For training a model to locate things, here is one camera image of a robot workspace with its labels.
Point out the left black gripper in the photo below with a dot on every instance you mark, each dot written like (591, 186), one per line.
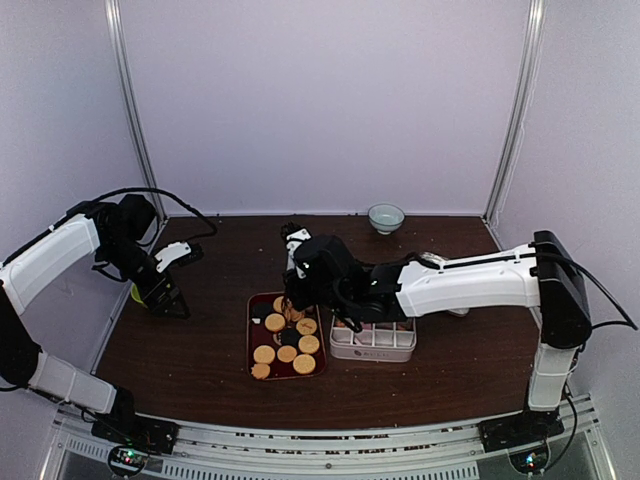
(157, 305)

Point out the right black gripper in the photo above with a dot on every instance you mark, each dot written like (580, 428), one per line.
(299, 299)

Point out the smooth round tan cookie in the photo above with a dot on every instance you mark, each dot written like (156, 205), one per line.
(287, 354)

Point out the white handled metal tongs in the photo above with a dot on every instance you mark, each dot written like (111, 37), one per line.
(288, 310)

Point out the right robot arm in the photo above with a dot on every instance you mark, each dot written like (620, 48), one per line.
(322, 271)

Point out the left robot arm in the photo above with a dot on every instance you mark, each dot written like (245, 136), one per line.
(47, 299)

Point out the green plastic bowl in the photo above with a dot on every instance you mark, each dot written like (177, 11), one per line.
(135, 295)

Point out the round cookie with pink cross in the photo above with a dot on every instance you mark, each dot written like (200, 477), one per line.
(307, 326)

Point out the middle left dotted cookie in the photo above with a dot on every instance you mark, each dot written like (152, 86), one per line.
(275, 322)

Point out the black round cookie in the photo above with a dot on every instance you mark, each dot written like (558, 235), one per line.
(289, 337)
(261, 310)

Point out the dotted round cookie right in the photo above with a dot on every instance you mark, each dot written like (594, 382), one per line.
(308, 344)

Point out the dark red cookie tray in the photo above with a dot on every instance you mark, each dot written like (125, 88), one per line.
(257, 334)

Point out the large round tan cookie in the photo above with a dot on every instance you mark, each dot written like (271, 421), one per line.
(304, 364)

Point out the white divided cookie tin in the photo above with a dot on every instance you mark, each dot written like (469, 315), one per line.
(378, 342)

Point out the bottom left round cookie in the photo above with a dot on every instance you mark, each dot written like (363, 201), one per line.
(260, 371)

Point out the pale blue ceramic bowl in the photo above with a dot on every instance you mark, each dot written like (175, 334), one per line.
(385, 218)

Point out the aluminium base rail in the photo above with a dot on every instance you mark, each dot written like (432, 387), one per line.
(452, 450)

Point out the right aluminium frame post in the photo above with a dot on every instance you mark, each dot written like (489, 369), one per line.
(515, 128)

